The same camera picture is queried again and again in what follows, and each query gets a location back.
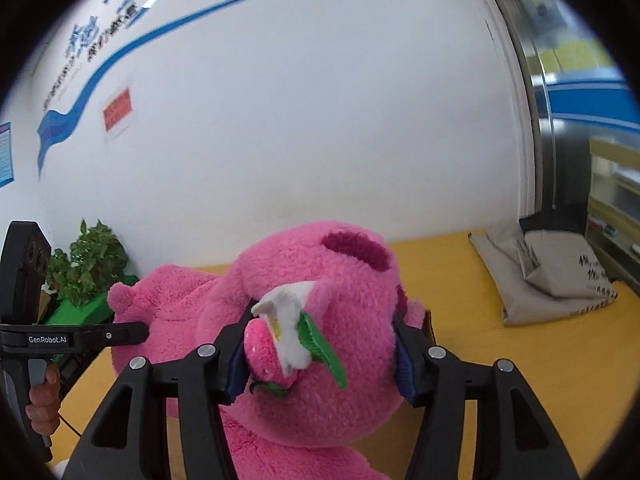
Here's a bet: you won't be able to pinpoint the green mat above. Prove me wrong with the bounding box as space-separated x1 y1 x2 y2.
39 283 115 325

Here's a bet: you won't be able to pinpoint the pink plush bear toy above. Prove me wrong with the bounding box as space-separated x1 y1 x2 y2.
107 221 425 479

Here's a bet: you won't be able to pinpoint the grey cloth bag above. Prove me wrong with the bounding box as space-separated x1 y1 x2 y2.
469 210 617 326

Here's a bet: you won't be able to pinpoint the green potted plant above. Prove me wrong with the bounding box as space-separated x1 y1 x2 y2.
46 220 129 309

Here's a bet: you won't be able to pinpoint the brown cardboard box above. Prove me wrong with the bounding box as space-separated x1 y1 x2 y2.
422 310 436 347

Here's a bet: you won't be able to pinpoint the person's left hand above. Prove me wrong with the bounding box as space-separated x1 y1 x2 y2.
25 364 61 437

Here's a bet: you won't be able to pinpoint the red wall notice sign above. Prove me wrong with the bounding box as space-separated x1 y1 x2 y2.
101 86 136 141

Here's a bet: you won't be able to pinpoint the black cable on table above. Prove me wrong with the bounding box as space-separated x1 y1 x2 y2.
58 410 84 438

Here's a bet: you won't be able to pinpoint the blue wall poster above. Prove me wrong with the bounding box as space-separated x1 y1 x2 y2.
0 122 14 188

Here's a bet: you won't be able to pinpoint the yellow sticky notes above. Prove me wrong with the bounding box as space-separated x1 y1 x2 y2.
538 39 615 73

